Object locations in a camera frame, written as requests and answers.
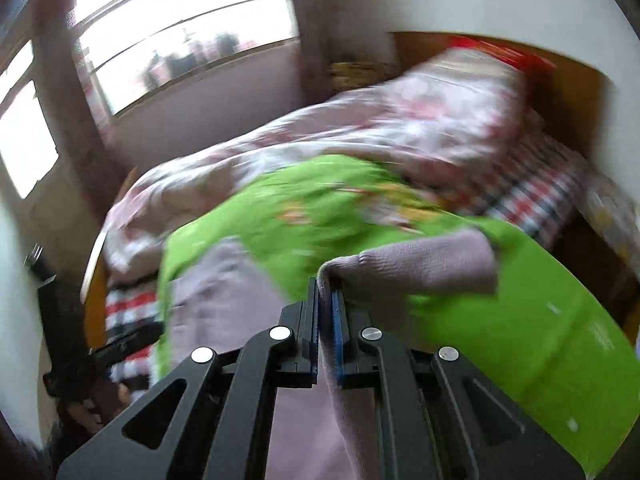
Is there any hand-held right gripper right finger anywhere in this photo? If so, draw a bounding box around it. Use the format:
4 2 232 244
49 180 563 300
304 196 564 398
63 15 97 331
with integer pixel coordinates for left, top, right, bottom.
330 285 583 480

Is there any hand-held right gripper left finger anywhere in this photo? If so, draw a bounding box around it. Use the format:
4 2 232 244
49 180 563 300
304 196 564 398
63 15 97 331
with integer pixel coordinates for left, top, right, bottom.
55 277 319 480

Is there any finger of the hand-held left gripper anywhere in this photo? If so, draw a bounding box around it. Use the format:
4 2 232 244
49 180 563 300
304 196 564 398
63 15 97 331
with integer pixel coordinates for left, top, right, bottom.
90 322 166 361

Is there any mauve towel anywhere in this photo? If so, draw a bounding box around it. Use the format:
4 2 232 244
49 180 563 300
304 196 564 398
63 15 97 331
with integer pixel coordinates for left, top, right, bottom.
160 230 501 480

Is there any person's left hand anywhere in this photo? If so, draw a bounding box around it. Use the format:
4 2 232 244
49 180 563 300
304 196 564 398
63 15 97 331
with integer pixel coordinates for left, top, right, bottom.
70 377 133 436

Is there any green printed blanket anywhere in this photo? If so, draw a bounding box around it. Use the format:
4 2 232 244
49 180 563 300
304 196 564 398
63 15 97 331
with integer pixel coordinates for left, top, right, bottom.
155 155 636 476

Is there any narrow bright window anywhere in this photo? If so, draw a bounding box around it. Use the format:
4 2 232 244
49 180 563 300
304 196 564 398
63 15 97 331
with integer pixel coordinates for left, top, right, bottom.
0 40 58 201

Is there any pink floral quilt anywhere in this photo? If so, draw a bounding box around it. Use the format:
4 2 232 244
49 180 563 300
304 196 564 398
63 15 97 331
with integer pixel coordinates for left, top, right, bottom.
102 47 531 281

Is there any red plaid bed sheet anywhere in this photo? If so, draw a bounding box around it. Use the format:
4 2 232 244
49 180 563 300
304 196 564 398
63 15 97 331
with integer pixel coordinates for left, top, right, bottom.
102 125 591 396

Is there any yellow patterned cloth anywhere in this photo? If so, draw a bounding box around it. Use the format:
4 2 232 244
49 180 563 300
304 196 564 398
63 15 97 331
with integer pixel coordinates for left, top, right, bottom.
327 61 398 83

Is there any cluttered nightstand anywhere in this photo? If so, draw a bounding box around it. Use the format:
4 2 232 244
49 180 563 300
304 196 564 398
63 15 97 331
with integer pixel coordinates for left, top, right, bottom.
580 170 640 271

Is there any large bright window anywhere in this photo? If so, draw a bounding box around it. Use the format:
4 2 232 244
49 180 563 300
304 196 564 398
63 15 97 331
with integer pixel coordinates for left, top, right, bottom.
72 0 301 116

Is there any red pillow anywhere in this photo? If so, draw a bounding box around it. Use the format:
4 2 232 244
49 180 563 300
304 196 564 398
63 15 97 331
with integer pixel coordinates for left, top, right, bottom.
447 35 556 81

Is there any wooden bed headboard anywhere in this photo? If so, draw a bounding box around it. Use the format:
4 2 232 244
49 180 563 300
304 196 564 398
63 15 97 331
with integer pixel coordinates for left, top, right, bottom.
390 31 621 171

